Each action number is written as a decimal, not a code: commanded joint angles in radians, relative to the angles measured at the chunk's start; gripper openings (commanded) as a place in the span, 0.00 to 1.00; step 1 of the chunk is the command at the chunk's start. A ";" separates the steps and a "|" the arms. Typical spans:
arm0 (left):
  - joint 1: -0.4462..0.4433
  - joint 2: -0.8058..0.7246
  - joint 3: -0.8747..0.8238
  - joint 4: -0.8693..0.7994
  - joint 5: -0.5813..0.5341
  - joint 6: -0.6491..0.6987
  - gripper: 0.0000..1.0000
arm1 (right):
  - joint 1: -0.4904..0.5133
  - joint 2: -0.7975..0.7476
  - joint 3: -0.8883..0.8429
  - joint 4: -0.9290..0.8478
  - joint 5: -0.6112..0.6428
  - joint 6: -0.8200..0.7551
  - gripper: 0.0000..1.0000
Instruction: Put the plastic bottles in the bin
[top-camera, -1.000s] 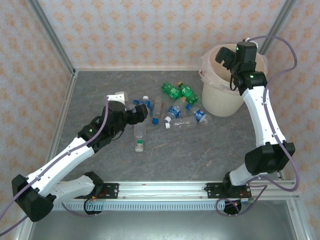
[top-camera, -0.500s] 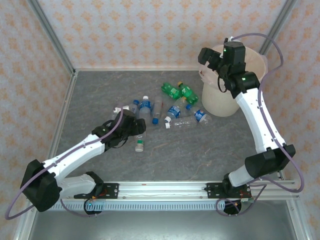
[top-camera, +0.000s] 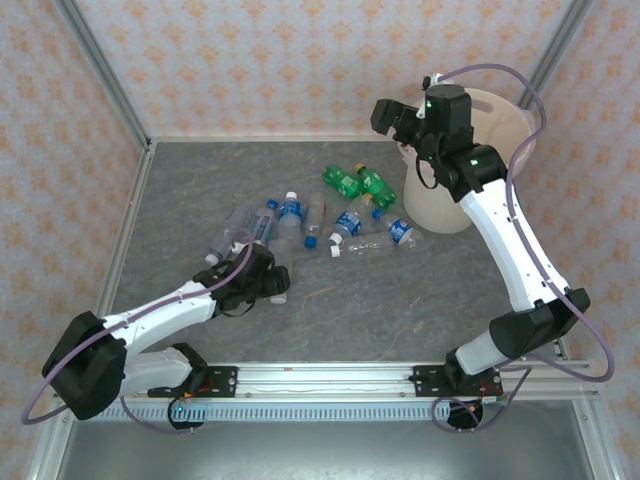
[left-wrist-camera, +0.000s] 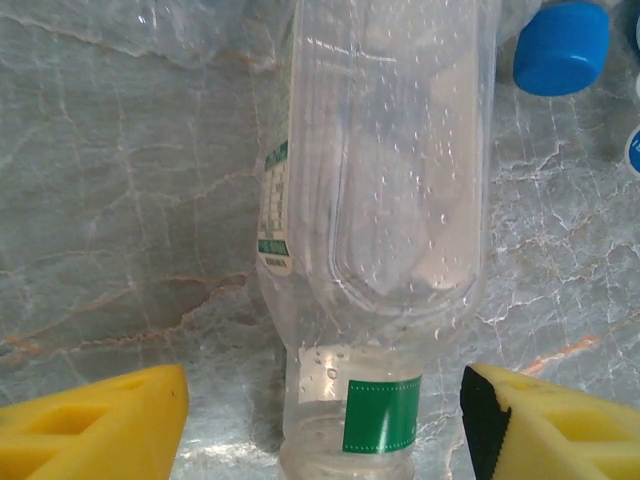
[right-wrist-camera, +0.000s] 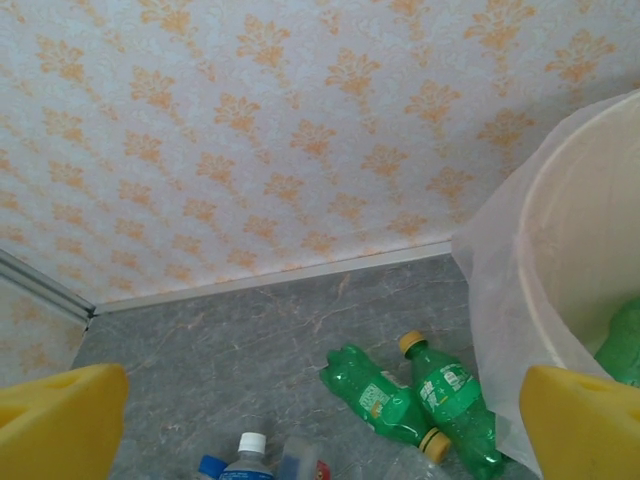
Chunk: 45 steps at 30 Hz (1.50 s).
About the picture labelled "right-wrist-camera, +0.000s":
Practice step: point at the green bottle white-logo label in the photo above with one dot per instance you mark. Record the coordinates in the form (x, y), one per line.
(450, 400)

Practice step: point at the clear bottle light-blue red label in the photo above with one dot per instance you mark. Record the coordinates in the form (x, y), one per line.
(300, 460)

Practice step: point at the green crinkled plastic bottle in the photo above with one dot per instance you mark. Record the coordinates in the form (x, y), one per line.
(625, 340)

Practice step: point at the white-cap bottle dark blue label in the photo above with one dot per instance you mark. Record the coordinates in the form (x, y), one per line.
(247, 457)

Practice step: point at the green bottle ingredient-panel label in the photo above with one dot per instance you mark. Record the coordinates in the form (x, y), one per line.
(370, 395)

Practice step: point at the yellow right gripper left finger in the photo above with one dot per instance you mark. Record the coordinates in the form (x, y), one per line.
(60, 430)

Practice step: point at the white wall base strip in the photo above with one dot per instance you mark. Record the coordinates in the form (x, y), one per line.
(275, 280)

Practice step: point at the soda water bottle blue cap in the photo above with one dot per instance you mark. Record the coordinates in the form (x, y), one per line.
(211, 469)

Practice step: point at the aluminium frame post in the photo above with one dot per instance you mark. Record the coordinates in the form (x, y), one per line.
(45, 290)

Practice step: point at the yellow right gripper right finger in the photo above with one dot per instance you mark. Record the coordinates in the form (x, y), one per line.
(585, 435)

